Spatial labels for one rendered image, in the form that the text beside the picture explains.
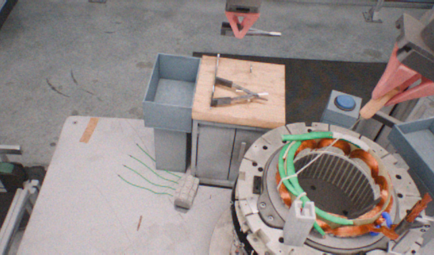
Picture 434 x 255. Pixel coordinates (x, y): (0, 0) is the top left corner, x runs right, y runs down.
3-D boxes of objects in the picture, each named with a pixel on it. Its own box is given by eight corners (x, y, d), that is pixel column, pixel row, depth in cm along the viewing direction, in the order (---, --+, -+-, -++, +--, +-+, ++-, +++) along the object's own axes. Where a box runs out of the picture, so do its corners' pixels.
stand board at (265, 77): (191, 119, 88) (191, 111, 86) (202, 63, 101) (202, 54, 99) (283, 130, 88) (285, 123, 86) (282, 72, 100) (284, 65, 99)
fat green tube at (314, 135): (279, 145, 72) (281, 137, 71) (279, 128, 75) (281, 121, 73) (363, 156, 72) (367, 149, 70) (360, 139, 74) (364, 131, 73)
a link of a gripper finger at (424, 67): (399, 127, 54) (462, 79, 47) (352, 100, 53) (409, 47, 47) (397, 96, 59) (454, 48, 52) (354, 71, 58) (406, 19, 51)
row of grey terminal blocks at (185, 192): (188, 214, 102) (189, 206, 99) (171, 209, 103) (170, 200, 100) (201, 183, 109) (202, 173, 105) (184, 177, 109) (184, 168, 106)
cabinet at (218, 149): (190, 184, 108) (192, 119, 88) (198, 131, 120) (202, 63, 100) (262, 193, 108) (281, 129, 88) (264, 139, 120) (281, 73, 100)
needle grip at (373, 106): (362, 119, 57) (394, 89, 53) (357, 109, 58) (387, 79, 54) (370, 120, 58) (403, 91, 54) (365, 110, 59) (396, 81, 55)
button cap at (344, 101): (352, 110, 94) (354, 108, 93) (335, 106, 95) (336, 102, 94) (355, 100, 97) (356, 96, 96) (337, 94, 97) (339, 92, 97)
